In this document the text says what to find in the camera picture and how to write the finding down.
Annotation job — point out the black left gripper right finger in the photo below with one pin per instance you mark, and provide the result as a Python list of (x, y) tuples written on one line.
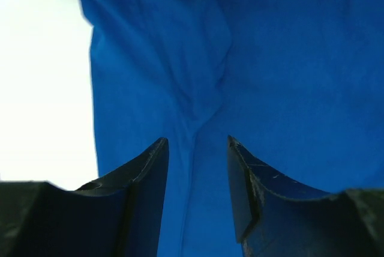
[(277, 216)]

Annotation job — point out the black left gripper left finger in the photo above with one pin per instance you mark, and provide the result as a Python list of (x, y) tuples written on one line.
[(118, 214)]

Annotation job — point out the blue t shirt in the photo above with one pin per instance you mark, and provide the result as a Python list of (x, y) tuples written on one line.
[(298, 82)]

